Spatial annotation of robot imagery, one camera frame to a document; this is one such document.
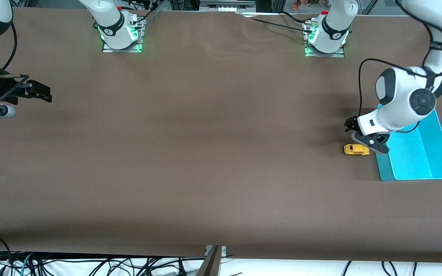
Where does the yellow toy beetle car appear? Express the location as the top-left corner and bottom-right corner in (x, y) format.
(343, 144), (370, 156)

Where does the cyan plastic bin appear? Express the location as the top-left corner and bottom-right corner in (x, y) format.
(374, 107), (442, 181)

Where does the orange plastic item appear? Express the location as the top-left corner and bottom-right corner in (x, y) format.
(292, 0), (321, 10)

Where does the brown table cover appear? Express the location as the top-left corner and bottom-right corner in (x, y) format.
(0, 8), (442, 263)

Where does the grey power strip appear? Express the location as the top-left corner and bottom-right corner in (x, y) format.
(199, 0), (257, 12)

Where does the dark metal table leg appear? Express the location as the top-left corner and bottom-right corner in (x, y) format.
(196, 245), (221, 276)

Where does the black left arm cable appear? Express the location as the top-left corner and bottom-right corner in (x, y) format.
(358, 0), (442, 134)

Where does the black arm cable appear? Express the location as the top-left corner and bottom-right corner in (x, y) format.
(358, 0), (442, 134)
(0, 21), (17, 73)

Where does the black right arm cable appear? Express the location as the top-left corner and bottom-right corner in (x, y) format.
(0, 21), (17, 73)

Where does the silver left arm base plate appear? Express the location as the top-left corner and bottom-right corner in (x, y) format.
(305, 21), (346, 58)

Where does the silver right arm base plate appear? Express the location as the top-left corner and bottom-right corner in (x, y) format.
(102, 15), (143, 53)

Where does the short black table cable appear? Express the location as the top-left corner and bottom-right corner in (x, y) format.
(280, 11), (313, 24)

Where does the long black table cable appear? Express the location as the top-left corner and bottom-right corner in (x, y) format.
(234, 13), (313, 35)

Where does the looped black hanging cable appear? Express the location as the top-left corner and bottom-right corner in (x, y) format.
(381, 261), (398, 276)

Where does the teal floor cable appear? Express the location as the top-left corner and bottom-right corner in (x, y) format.
(18, 252), (34, 276)

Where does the silver table bracket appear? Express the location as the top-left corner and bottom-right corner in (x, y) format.
(205, 245), (227, 258)

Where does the black floor cable tangle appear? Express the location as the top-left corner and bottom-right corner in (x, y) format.
(0, 251), (206, 276)

